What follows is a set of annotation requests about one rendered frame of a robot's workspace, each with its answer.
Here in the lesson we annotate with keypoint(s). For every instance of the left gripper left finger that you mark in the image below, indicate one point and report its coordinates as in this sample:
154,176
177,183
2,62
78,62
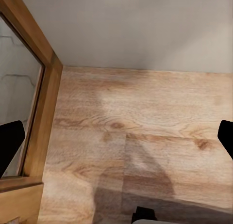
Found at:
11,137

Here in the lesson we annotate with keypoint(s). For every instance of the door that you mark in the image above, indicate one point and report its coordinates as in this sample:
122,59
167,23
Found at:
30,74

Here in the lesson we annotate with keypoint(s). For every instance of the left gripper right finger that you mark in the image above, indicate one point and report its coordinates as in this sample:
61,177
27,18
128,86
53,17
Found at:
225,135

